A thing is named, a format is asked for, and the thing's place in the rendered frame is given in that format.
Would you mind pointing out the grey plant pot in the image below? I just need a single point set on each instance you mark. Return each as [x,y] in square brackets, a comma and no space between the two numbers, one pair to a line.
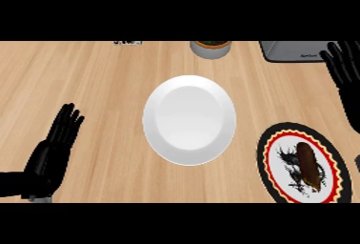
[211,50]

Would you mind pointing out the plain white plate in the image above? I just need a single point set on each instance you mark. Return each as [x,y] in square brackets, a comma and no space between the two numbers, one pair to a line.
[189,120]

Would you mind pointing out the brown sweet potato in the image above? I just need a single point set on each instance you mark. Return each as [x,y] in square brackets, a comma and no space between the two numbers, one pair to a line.
[308,165]

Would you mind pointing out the black red patterned plate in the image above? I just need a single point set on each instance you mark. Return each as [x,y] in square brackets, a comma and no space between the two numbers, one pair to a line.
[280,165]

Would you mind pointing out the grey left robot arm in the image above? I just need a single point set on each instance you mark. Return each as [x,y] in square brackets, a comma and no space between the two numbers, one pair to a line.
[38,199]

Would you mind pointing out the grey flat appliance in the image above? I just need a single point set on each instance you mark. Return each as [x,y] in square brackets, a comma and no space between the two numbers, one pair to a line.
[292,50]

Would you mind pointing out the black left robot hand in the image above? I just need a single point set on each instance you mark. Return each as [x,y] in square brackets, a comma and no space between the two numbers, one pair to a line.
[48,152]

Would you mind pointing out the small dark white object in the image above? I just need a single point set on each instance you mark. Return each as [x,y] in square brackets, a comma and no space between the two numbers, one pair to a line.
[127,42]

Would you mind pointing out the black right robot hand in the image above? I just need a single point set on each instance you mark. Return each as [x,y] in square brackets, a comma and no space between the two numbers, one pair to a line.
[346,82]

